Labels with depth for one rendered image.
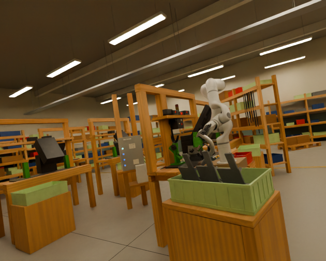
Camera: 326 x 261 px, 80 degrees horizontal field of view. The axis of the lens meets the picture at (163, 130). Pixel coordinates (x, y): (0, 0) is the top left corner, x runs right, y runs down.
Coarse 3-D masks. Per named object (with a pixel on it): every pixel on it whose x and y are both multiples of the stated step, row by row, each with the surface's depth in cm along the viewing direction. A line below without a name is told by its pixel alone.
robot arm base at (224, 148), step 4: (220, 144) 188; (224, 144) 187; (228, 144) 188; (220, 148) 189; (224, 148) 187; (228, 148) 187; (220, 152) 189; (224, 152) 187; (228, 152) 187; (220, 156) 190; (224, 156) 187; (220, 160) 191; (224, 160) 187
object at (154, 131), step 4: (136, 116) 788; (152, 116) 886; (156, 116) 918; (136, 120) 785; (124, 124) 781; (156, 124) 979; (124, 128) 782; (152, 128) 871; (156, 128) 895; (140, 132) 816; (152, 132) 858; (156, 132) 892; (152, 136) 855; (156, 144) 878; (160, 144) 904; (160, 148) 975; (160, 152) 921; (156, 156) 873; (160, 156) 898; (156, 160) 849
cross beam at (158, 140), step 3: (189, 132) 336; (174, 135) 294; (180, 135) 308; (183, 135) 316; (153, 138) 250; (156, 138) 256; (159, 138) 262; (174, 138) 293; (180, 138) 307; (153, 141) 250; (156, 141) 255; (159, 141) 261
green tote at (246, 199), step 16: (176, 176) 154; (256, 176) 142; (176, 192) 143; (192, 192) 132; (208, 192) 124; (224, 192) 117; (240, 192) 110; (256, 192) 112; (272, 192) 131; (224, 208) 117; (240, 208) 111; (256, 208) 108
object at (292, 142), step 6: (288, 138) 767; (294, 138) 771; (300, 138) 774; (306, 138) 778; (288, 144) 766; (294, 144) 768; (300, 144) 747; (306, 144) 730; (312, 144) 773; (318, 144) 739; (294, 150) 723
